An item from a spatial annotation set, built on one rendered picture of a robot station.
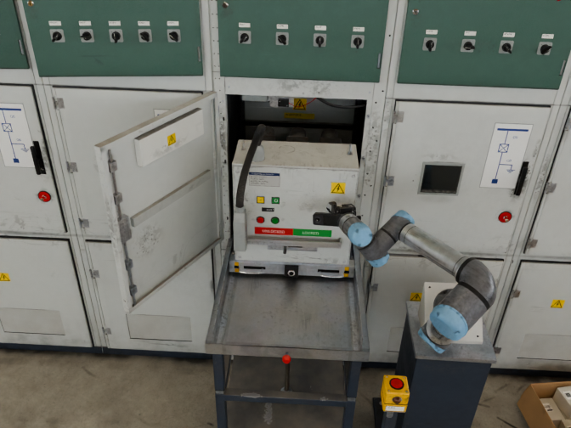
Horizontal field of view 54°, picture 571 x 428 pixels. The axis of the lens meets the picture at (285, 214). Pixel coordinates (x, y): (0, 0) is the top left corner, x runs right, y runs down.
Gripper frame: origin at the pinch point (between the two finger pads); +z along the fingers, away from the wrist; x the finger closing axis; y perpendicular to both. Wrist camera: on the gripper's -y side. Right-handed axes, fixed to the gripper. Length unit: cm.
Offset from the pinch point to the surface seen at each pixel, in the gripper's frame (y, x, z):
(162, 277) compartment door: -67, -32, 22
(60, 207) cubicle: -111, -8, 62
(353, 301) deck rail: 9.3, -40.3, -6.3
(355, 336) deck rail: 4, -45, -25
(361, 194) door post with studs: 23.4, -3.8, 24.7
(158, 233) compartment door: -67, -10, 16
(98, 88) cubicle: -85, 47, 40
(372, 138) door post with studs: 25.1, 22.7, 16.7
